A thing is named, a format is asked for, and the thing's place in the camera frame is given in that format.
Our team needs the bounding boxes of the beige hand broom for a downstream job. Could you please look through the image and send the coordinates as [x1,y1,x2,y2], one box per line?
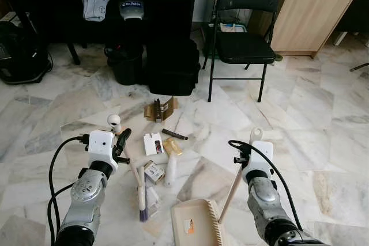
[107,114,150,223]

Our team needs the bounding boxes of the beige long handled dustpan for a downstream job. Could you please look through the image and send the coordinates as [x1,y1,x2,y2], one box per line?
[170,127,265,246]

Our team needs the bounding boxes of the small white box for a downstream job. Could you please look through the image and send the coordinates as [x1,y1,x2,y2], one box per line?
[142,133,165,156]

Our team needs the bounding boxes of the small brown printed box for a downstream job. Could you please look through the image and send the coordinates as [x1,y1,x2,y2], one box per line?
[142,160,166,185]

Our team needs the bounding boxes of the brown cardboard with black comb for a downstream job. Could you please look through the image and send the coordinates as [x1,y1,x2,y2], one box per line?
[144,97,179,123]

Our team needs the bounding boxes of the gold brown packet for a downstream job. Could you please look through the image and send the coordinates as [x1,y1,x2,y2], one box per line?
[163,137,183,156]

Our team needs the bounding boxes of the black marker pen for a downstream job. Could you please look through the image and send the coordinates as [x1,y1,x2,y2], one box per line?
[161,128,189,141]

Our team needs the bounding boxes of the white plastic tube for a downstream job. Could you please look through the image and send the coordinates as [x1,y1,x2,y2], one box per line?
[164,152,179,187]

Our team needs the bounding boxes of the clear plastic packet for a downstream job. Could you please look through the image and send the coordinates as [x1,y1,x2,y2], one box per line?
[144,183,164,215]

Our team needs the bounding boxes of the black bucket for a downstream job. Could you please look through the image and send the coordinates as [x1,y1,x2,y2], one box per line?
[104,43,145,86]

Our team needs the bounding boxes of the black folding chair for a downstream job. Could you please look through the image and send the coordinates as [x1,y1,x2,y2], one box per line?
[206,0,280,103]

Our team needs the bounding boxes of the grey cap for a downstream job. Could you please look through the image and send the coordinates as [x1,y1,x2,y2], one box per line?
[119,0,145,22]

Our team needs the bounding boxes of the black table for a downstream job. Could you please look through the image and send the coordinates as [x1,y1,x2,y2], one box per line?
[0,0,200,65]

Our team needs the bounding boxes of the black metal stand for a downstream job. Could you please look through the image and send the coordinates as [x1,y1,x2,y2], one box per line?
[349,62,369,73]

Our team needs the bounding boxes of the white teal bag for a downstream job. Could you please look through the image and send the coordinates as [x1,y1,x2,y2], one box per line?
[218,22,250,34]

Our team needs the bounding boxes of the grey white cloth bag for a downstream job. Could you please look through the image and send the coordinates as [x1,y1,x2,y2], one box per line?
[81,0,111,22]

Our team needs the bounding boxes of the light wooden cabinet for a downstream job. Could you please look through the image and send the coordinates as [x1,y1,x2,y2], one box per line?
[270,0,369,58]

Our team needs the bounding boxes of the black side desk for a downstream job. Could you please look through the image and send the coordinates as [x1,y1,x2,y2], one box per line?
[333,0,369,35]

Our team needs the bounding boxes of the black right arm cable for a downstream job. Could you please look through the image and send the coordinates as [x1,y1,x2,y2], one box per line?
[228,138,296,230]

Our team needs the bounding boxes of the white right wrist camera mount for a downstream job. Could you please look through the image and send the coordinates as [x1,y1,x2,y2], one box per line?
[248,140,275,172]

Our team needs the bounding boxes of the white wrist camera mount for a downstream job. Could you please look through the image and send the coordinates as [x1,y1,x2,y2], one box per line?
[248,140,275,172]
[86,130,116,173]

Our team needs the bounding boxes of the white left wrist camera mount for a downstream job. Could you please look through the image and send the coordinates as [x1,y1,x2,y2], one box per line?
[86,130,116,173]

